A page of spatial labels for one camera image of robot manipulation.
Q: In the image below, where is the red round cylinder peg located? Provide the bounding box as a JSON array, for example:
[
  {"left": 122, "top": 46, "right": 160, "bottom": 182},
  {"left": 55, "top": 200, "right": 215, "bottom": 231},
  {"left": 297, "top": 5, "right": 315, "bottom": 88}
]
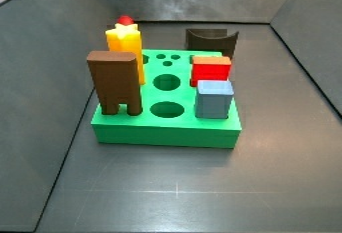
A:
[{"left": 117, "top": 15, "right": 134, "bottom": 25}]

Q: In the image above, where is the green peg board base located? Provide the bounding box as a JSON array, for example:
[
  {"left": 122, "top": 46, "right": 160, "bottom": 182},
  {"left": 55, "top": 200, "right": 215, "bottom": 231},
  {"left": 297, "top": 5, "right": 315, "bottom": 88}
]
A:
[{"left": 91, "top": 49, "right": 242, "bottom": 148}]

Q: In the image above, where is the blue square block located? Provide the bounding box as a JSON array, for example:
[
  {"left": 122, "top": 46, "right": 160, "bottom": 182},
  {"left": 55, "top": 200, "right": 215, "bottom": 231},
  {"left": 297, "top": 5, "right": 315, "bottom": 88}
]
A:
[{"left": 195, "top": 80, "right": 234, "bottom": 119}]

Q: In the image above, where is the red rectangular block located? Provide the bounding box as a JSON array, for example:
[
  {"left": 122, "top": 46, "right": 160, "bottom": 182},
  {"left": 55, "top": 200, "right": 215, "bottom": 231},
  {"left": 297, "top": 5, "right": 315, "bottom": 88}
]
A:
[{"left": 190, "top": 56, "right": 231, "bottom": 87}]

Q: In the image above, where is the brown arch block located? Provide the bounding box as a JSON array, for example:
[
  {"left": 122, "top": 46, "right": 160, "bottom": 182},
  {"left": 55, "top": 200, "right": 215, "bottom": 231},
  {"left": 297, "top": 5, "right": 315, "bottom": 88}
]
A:
[{"left": 87, "top": 51, "right": 143, "bottom": 116}]

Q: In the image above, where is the black curved cradle stand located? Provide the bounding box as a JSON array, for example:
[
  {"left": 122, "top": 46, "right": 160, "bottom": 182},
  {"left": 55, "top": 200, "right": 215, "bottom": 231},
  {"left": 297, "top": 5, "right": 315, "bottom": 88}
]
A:
[{"left": 186, "top": 29, "right": 239, "bottom": 58}]

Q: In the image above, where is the yellow star prism block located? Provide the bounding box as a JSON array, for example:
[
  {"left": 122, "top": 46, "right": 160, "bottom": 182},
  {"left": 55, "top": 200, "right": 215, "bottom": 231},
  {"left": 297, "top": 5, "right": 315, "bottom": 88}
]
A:
[{"left": 105, "top": 23, "right": 146, "bottom": 84}]

